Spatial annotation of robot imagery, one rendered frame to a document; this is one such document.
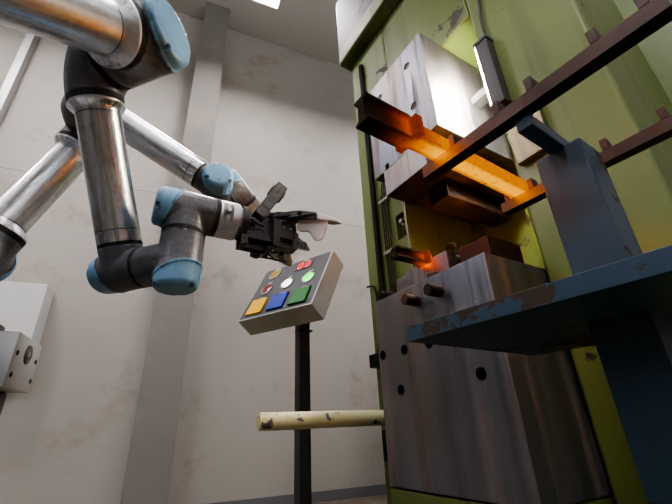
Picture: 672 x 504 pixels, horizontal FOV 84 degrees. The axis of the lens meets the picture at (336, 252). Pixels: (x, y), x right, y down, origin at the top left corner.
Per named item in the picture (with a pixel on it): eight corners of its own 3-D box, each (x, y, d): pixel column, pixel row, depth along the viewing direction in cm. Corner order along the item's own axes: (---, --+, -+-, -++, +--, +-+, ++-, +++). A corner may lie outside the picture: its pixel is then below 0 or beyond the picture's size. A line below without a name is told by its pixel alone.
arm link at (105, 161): (31, 30, 66) (76, 301, 65) (76, 8, 63) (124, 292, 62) (91, 60, 77) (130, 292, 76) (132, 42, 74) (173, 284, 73)
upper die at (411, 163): (429, 161, 105) (425, 135, 109) (386, 196, 121) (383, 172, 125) (521, 199, 125) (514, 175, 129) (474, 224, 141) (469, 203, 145)
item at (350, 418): (261, 432, 94) (262, 410, 96) (254, 433, 98) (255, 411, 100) (397, 426, 115) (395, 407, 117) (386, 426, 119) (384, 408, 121)
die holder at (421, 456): (543, 512, 57) (483, 251, 76) (389, 486, 87) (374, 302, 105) (688, 475, 84) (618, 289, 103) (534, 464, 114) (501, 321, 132)
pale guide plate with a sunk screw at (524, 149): (551, 143, 87) (532, 90, 94) (517, 164, 94) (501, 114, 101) (556, 145, 88) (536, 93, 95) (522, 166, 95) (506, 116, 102)
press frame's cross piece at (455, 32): (468, 14, 124) (445, -64, 144) (391, 100, 155) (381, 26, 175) (546, 70, 145) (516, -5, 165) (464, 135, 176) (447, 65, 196)
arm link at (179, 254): (158, 302, 69) (167, 248, 73) (209, 293, 65) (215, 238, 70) (122, 289, 62) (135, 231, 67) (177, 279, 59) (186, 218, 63)
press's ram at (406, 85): (460, 103, 99) (437, 8, 116) (374, 180, 128) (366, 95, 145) (552, 153, 119) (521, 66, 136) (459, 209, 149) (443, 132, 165)
